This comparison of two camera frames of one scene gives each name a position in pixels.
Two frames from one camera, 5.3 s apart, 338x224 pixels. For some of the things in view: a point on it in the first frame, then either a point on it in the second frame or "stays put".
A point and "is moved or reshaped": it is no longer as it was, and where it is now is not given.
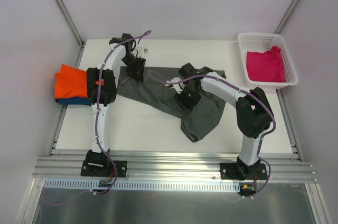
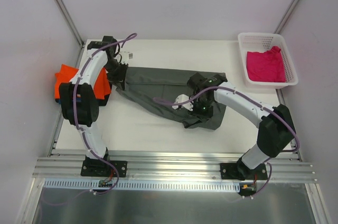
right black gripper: x=186 y=100 to x=200 y=111
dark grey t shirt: x=197 y=121 is moved or reshaped
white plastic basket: x=261 y=42 stays put
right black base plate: x=229 y=171 stays put
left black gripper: x=136 y=68 to x=119 y=72
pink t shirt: x=266 y=66 stays put
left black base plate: x=102 y=168 stays put
